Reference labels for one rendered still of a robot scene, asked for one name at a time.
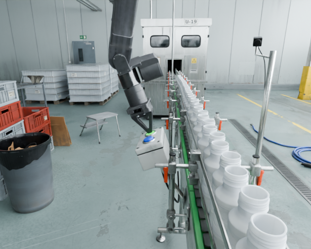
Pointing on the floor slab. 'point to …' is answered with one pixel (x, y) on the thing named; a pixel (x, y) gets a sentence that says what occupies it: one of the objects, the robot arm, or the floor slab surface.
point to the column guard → (308, 82)
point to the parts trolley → (30, 86)
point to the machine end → (195, 75)
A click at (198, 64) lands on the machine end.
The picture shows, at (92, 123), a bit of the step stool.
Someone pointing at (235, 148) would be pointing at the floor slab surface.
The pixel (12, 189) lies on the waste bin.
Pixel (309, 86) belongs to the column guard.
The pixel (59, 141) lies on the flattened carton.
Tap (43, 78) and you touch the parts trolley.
